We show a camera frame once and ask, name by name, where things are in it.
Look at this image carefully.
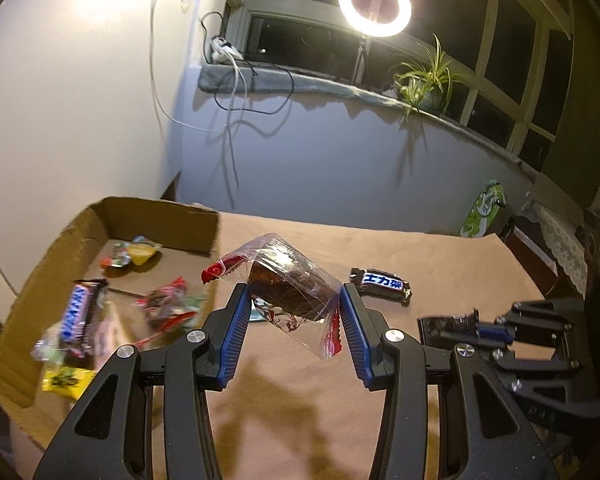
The window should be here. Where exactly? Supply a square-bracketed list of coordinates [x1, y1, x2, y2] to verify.
[227, 0, 571, 161]

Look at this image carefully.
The yellow snack packet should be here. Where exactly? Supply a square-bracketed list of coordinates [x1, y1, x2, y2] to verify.
[128, 236, 164, 267]

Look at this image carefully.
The black cable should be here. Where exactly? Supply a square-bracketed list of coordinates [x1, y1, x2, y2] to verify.
[200, 10, 296, 117]

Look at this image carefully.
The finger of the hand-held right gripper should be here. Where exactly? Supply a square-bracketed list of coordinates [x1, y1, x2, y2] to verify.
[474, 301, 589, 349]
[492, 347, 600, 421]

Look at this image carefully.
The white power strip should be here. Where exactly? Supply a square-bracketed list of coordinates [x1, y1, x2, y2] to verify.
[210, 37, 244, 64]

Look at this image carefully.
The ring light stand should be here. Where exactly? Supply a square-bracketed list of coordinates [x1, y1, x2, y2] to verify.
[352, 35, 369, 87]

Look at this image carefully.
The long white cable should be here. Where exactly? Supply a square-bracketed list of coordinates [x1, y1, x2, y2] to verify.
[149, 0, 216, 134]

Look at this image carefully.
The grey windowsill cloth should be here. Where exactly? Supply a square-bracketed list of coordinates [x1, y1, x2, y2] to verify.
[197, 64, 537, 172]

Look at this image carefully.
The green printed box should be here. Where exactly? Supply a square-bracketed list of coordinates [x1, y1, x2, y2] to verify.
[459, 179, 507, 239]

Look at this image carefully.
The small black snack packet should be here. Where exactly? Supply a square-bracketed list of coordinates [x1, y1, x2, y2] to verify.
[418, 310, 481, 349]

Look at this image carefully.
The white lace cloth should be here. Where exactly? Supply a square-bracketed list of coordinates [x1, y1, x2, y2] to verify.
[529, 202, 589, 282]

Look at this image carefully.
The red green candy packet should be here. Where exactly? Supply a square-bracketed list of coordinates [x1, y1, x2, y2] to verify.
[132, 276, 207, 348]

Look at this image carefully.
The dark chocolate bar blue label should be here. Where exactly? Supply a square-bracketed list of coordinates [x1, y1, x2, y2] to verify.
[32, 280, 110, 361]
[350, 267, 412, 306]

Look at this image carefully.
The potted spider plant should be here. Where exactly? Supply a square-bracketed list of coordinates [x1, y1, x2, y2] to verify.
[392, 35, 474, 122]

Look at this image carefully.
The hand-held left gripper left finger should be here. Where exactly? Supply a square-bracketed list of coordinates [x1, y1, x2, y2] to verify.
[32, 282, 254, 480]

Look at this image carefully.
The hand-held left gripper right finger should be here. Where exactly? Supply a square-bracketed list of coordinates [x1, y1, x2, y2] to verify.
[339, 282, 561, 480]

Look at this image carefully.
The dark curtain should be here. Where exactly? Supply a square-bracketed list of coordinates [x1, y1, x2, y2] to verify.
[540, 0, 600, 208]

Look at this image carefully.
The white hanging cable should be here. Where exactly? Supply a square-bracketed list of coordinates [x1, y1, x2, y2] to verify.
[227, 57, 252, 97]

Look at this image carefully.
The yellow candy packet dark print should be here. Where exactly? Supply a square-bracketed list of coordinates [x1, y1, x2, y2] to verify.
[41, 366, 97, 401]

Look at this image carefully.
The clear packet brown cake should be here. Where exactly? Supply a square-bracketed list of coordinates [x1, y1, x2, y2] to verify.
[201, 232, 345, 362]

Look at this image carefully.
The dark cabinet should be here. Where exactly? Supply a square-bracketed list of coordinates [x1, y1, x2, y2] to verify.
[500, 205, 588, 298]

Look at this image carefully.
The cardboard box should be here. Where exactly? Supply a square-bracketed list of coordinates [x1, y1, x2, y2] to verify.
[0, 196, 221, 408]

